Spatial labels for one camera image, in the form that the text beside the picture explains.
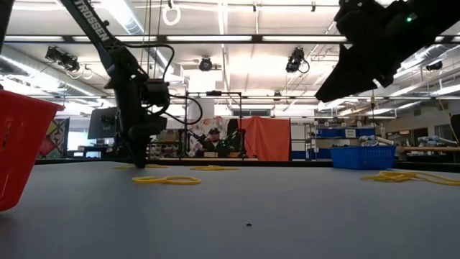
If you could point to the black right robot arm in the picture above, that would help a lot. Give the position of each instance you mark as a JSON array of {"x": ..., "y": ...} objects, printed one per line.
[{"x": 438, "y": 14}]

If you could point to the orange cloth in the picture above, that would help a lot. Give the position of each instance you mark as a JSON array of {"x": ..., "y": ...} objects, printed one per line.
[{"x": 266, "y": 140}]

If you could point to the red plastic basket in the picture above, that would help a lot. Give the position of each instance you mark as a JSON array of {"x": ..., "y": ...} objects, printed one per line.
[{"x": 25, "y": 144}]

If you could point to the grey rolls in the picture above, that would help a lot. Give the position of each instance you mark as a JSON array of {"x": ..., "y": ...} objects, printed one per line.
[{"x": 377, "y": 140}]

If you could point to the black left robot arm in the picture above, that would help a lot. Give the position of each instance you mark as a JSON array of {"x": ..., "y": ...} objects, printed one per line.
[{"x": 93, "y": 32}]

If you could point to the blue-grey table mat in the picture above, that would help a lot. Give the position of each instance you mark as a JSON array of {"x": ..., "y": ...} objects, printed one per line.
[{"x": 251, "y": 201}]

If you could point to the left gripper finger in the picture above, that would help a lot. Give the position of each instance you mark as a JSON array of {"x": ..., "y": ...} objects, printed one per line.
[
  {"x": 130, "y": 138},
  {"x": 142, "y": 154}
]

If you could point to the person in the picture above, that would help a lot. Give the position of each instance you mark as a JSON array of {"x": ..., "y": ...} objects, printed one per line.
[{"x": 214, "y": 144}]

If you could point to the black diagonal frame strut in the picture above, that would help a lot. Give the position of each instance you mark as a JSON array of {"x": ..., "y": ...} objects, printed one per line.
[{"x": 5, "y": 21}]

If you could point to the black monitor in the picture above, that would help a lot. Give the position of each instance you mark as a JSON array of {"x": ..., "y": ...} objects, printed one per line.
[{"x": 100, "y": 124}]

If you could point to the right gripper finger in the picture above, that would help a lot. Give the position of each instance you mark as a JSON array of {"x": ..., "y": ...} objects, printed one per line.
[
  {"x": 348, "y": 75},
  {"x": 385, "y": 79}
]

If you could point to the blue plastic basket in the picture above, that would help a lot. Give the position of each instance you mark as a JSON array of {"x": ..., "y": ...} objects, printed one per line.
[{"x": 363, "y": 158}]

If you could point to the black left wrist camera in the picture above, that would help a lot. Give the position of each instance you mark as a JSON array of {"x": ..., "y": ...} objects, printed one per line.
[{"x": 154, "y": 126}]

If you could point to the black ceiling camera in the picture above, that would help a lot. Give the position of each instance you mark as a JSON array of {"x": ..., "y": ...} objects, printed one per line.
[
  {"x": 295, "y": 59},
  {"x": 206, "y": 64},
  {"x": 64, "y": 61}
]

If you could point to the colourful painting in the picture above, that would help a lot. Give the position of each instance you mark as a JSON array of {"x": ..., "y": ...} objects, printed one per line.
[{"x": 54, "y": 140}]

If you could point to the black overhead light bar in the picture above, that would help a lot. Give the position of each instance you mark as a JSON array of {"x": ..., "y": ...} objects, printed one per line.
[{"x": 257, "y": 38}]

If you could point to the yellow rubber bands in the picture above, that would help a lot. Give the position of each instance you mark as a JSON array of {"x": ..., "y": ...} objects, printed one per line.
[
  {"x": 166, "y": 180},
  {"x": 212, "y": 167},
  {"x": 158, "y": 166},
  {"x": 391, "y": 176}
]

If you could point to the black aluminium table frame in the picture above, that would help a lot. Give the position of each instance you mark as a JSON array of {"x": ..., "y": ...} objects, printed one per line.
[{"x": 287, "y": 163}]

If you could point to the wooden bar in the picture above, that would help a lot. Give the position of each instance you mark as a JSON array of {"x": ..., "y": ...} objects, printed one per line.
[{"x": 431, "y": 148}]

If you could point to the blue storage bins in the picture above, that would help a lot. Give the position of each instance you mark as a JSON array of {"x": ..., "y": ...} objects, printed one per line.
[{"x": 330, "y": 133}]

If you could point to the black station frame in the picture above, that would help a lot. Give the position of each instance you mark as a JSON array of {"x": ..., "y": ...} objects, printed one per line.
[{"x": 213, "y": 93}]

